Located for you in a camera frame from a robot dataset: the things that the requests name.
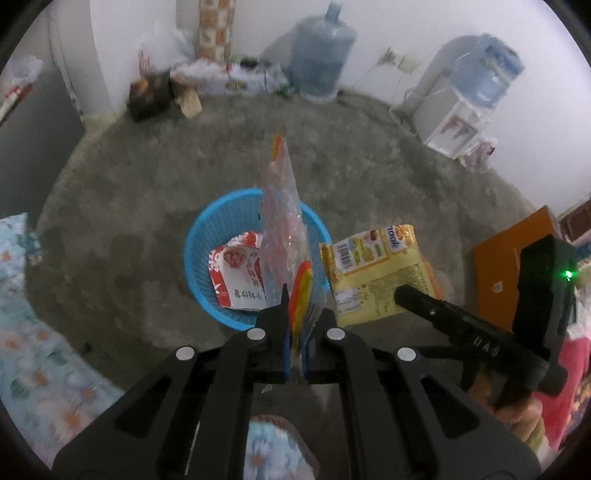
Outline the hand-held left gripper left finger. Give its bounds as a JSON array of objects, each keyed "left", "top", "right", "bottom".
[{"left": 52, "top": 284, "right": 291, "bottom": 480}]

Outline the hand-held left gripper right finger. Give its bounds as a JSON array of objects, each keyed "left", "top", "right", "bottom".
[{"left": 302, "top": 307, "right": 542, "bottom": 480}]

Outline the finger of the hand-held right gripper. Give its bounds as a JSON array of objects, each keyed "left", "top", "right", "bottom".
[{"left": 394, "top": 285, "right": 465, "bottom": 340}]

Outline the yellow noodle packet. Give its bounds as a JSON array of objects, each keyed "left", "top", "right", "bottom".
[{"left": 320, "top": 224, "right": 446, "bottom": 328}]

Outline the clear rainbow printed plastic wrapper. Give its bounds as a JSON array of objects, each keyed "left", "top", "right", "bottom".
[{"left": 259, "top": 134, "right": 326, "bottom": 365}]

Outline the blue plastic basket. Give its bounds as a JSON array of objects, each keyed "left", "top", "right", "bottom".
[{"left": 184, "top": 188, "right": 332, "bottom": 332}]

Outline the person's right hand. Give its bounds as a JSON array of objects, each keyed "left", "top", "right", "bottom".
[{"left": 468, "top": 369, "right": 548, "bottom": 446}]

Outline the orange cardboard box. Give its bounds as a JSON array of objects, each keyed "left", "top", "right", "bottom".
[{"left": 472, "top": 206, "right": 559, "bottom": 330}]

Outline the red white snack packet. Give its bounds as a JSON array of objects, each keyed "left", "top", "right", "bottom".
[{"left": 209, "top": 232, "right": 269, "bottom": 310}]

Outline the floral patterned cloth piece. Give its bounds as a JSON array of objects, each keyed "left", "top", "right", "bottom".
[{"left": 245, "top": 414, "right": 320, "bottom": 480}]

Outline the pink clothing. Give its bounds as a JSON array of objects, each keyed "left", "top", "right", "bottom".
[{"left": 538, "top": 332, "right": 591, "bottom": 455}]

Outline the pink printed packet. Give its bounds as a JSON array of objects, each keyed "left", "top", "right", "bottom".
[{"left": 459, "top": 136, "right": 499, "bottom": 174}]

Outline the white water dispenser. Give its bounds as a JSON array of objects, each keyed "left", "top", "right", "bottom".
[{"left": 412, "top": 36, "right": 495, "bottom": 160}]

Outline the blue dispenser water bottle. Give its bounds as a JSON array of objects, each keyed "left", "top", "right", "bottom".
[{"left": 450, "top": 33, "right": 525, "bottom": 109}]

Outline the crumpled brown paper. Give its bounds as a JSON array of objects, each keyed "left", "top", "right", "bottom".
[{"left": 175, "top": 88, "right": 203, "bottom": 118}]

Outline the large blue water jug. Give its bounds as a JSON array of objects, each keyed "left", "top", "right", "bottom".
[{"left": 288, "top": 2, "right": 358, "bottom": 100}]

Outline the dark cardboard box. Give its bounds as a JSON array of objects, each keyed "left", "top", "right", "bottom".
[{"left": 127, "top": 69, "right": 174, "bottom": 123}]

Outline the grey cabinet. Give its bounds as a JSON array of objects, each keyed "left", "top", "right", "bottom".
[{"left": 0, "top": 65, "right": 86, "bottom": 222}]

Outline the white plastic bag red print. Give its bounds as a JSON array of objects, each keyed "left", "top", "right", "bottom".
[{"left": 139, "top": 18, "right": 195, "bottom": 75}]

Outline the patterned paper roll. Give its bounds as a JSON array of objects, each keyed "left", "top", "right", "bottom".
[{"left": 196, "top": 0, "right": 232, "bottom": 61}]

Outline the red white long box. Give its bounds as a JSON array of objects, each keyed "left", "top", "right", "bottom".
[{"left": 0, "top": 83, "right": 34, "bottom": 123}]

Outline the clear plastic bag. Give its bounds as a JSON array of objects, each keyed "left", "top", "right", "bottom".
[{"left": 8, "top": 55, "right": 44, "bottom": 88}]

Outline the white wall socket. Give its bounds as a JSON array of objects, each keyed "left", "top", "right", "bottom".
[{"left": 381, "top": 46, "right": 420, "bottom": 73}]

